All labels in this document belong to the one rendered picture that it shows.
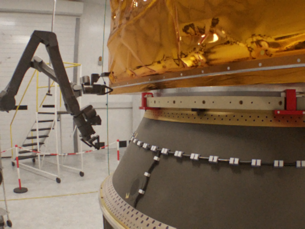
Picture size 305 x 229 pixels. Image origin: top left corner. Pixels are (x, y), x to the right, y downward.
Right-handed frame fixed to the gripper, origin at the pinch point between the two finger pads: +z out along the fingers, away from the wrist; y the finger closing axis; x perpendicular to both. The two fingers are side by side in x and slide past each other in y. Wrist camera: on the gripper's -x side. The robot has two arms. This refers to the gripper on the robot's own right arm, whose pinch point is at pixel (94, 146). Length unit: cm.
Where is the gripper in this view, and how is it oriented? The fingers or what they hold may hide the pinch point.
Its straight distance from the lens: 142.7
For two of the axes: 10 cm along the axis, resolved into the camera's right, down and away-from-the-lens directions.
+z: 4.0, 8.5, 3.4
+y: -6.1, -0.4, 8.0
